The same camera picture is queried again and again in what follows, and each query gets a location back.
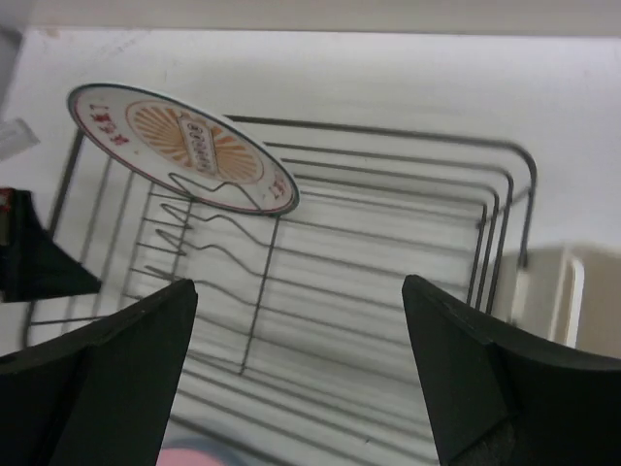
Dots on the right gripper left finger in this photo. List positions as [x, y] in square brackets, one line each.
[102, 394]

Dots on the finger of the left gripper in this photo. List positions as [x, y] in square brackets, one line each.
[33, 266]

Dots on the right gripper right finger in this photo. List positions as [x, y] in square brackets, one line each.
[498, 395]

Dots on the pink plastic plate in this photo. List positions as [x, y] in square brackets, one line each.
[187, 457]

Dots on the blue plastic plate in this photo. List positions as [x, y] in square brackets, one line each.
[216, 448]

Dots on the orange sunburst ceramic plate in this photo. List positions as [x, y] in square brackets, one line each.
[193, 153]

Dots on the grey wire dish rack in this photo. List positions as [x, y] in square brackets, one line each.
[300, 353]

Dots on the white plastic cutlery holder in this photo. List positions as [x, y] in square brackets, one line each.
[568, 294]

